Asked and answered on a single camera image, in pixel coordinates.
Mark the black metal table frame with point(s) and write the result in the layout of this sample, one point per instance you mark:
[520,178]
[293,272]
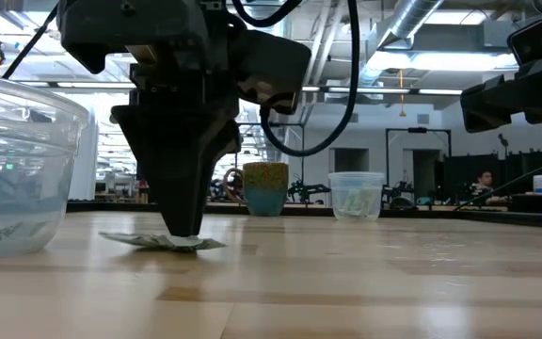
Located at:
[111,206]

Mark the long ceiling light rail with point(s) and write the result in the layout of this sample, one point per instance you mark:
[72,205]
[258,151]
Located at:
[393,90]

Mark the clear plastic cup container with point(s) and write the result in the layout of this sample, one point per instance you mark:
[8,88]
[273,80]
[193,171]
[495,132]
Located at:
[346,181]

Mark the black microphone stand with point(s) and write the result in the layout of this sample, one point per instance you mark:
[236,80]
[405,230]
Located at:
[502,138]

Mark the clear plastic bowl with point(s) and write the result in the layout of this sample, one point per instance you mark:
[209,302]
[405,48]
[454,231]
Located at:
[31,188]

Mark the background black robot arm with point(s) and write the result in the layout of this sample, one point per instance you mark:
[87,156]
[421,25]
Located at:
[306,190]

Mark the person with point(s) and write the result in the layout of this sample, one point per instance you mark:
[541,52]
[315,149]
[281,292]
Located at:
[485,181]

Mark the speckled green ceramic mug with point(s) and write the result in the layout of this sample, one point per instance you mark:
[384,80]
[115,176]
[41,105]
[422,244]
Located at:
[266,188]

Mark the white cylindrical canister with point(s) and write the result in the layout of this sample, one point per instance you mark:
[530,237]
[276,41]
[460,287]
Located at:
[540,184]

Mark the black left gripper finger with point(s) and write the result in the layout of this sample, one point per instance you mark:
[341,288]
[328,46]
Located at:
[205,150]
[153,150]

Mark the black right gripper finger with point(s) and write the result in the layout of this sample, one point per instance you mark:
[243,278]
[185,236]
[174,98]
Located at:
[492,103]

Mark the black partition panel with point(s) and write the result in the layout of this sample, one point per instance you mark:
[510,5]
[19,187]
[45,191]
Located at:
[459,169]
[520,165]

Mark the slanted silver ceiling duct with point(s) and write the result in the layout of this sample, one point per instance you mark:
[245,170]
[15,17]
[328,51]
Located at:
[412,14]

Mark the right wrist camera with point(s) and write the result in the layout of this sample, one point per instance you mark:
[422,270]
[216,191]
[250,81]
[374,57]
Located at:
[534,41]

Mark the yellow hanging pendant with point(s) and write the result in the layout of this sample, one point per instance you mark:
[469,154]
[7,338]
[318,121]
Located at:
[402,113]

